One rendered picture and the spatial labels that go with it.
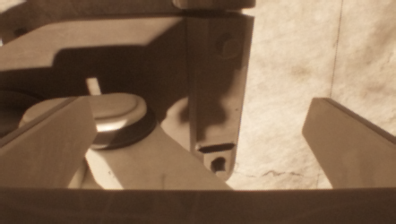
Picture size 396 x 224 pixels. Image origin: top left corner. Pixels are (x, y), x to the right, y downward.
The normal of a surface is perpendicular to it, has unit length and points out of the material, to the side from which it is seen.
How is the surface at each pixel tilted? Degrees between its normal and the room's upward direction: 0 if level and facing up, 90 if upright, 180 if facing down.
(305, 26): 0
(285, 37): 0
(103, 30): 0
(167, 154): 90
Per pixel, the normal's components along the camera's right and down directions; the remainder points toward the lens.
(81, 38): 0.20, 0.51
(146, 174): 0.00, -0.85
